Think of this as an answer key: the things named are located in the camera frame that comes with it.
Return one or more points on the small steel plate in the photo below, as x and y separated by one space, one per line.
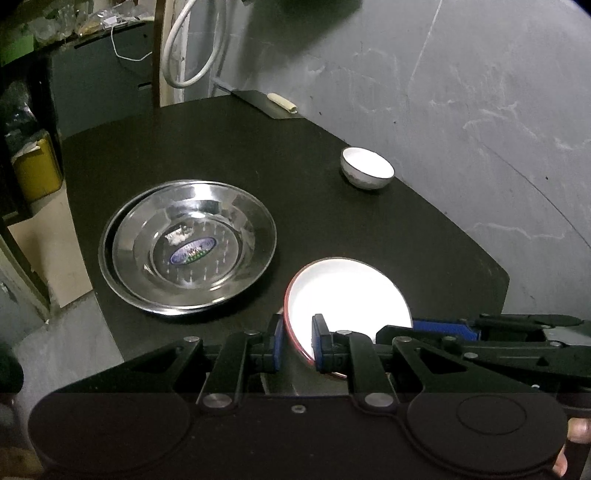
194 251

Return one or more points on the pale door frame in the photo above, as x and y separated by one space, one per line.
159 46

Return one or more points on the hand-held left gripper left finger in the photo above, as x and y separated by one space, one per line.
278 344

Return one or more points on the white bowl dark rim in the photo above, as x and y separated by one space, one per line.
367 164

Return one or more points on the person's right hand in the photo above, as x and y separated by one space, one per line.
579 431

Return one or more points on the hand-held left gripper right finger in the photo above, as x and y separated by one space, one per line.
320 341

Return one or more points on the cluttered storage shelf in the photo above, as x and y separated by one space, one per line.
69 18

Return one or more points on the dark plastic bags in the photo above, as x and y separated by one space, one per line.
16 106

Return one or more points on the dark cabinet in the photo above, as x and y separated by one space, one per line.
101 83

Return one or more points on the large steel plate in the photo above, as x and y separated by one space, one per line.
105 256

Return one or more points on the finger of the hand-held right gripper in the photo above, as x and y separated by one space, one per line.
508 357
443 328

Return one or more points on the green box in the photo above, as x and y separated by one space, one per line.
16 50

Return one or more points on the white bowl red rim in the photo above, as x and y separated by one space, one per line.
351 295

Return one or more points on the medium steel plate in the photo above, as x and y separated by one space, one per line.
121 254

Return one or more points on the yellow jerry can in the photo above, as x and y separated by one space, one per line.
37 170

